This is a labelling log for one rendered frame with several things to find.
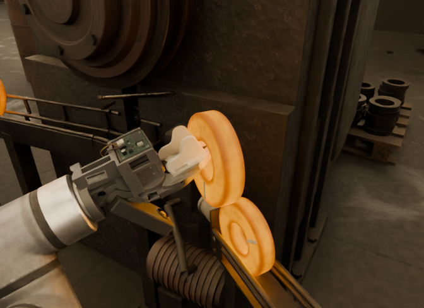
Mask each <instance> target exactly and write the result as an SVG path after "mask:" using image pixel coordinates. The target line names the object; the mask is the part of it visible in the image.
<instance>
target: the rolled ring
mask: <svg viewBox="0 0 424 308"><path fill-rule="evenodd" d="M5 109H6V91H5V88H4V85H3V83H2V81H1V80H0V115H1V116H2V115H3V114H4V111H5Z"/></svg>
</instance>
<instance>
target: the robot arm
mask: <svg viewBox="0 0 424 308"><path fill-rule="evenodd" d="M107 143H108V145H107V146H105V147H103V148H102V149H101V150H100V154H101V152H102V150H103V149H105V148H106V147H108V146H109V148H107V151H106V152H105V156H103V155H102V154H101V156H102V157H103V158H100V159H98V160H96V161H94V162H92V163H90V164H88V165H86V166H84V167H82V166H81V165H80V163H79V162H78V163H76V164H74V165H72V166H70V170H71V172H72V173H73V174H72V175H64V176H62V177H60V178H58V179H56V180H54V181H52V182H50V183H48V184H46V185H44V186H42V187H40V188H38V189H36V190H34V191H32V192H30V193H28V194H26V195H24V196H22V197H20V198H18V199H15V200H13V201H11V202H9V203H7V204H5V205H3V206H1V207H0V308H82V306H81V304H80V302H79V300H78V298H77V296H76V294H75V292H74V290H73V288H72V286H71V284H70V282H69V280H68V278H67V276H66V274H65V272H64V270H63V268H62V266H61V264H60V262H59V260H58V258H57V255H56V252H57V251H60V250H61V249H63V248H65V247H67V246H69V245H71V244H72V243H74V242H76V241H78V240H80V239H82V238H83V237H86V236H87V235H90V234H92V233H94V232H95V231H97V228H98V222H99V221H101V220H103V219H105V218H106V213H105V210H104V207H103V206H105V205H106V204H107V205H108V207H109V211H110V212H111V213H114V214H116V215H118V216H121V217H123V218H125V219H127V220H129V221H131V222H134V223H136V224H138V225H140V226H142V227H144V228H147V229H149V230H151V231H153V232H156V233H158V234H160V235H162V236H164V237H166V236H167V235H168V234H169V233H170V232H171V231H172V229H173V228H174V224H173V223H172V221H171V219H170V217H169V215H168V213H167V212H166V211H165V210H163V209H161V208H159V207H157V206H155V205H153V204H151V203H150V201H153V200H156V199H159V198H160V199H162V198H164V197H165V196H167V195H169V194H172V193H175V192H177V191H179V190H180V189H182V188H183V187H185V186H186V185H188V183H190V181H191V180H193V178H195V177H196V176H197V175H198V174H199V173H200V171H201V169H202V168H203V167H204V166H205V165H206V164H207V163H208V162H209V160H210V159H211V154H210V152H209V150H208V147H207V146H206V144H205V143H204V142H203V141H197V139H196V138H195V137H194V136H192V134H191V133H190V132H189V131H188V129H187V128H186V127H185V126H177V127H176V128H174V130H173V131H172V140H171V142H170V143H169V144H167V145H165V146H163V147H162V148H160V150H159V152H158V153H157V152H156V151H155V149H154V147H153V145H152V144H151V143H150V141H149V139H148V138H147V136H146V135H145V133H144V132H143V130H141V129H140V127H139V128H137V129H134V130H132V131H130V132H128V133H126V134H123V135H122V136H119V137H118V138H116V139H113V140H111V141H109V142H107ZM106 153H109V155H107V156H106ZM165 167H166V168H167V170H168V171H169V172H170V173H169V174H166V173H165V172H164V171H165Z"/></svg>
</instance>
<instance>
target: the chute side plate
mask: <svg viewBox="0 0 424 308"><path fill-rule="evenodd" d="M1 132H2V133H5V134H8V135H10V136H11V137H12V140H13V141H14V142H17V143H21V144H24V145H28V146H33V147H36V148H40V149H43V150H47V151H52V152H55V153H59V154H62V155H67V156H69V157H74V158H79V159H81V160H86V161H89V162H94V161H96V160H98V159H100V158H103V157H102V156H101V154H102V155H103V156H105V152H106V151H107V148H109V146H108V147H106V148H105V149H103V150H102V152H101V154H100V150H101V149H102V148H103V147H105V146H107V145H108V144H107V143H103V142H101V141H98V140H95V139H91V138H86V137H82V136H77V135H73V134H68V133H62V132H59V131H54V130H50V129H44V128H41V127H36V126H31V125H27V124H22V123H18V122H13V121H7V120H4V119H0V138H2V139H3V136H2V133H1Z"/></svg>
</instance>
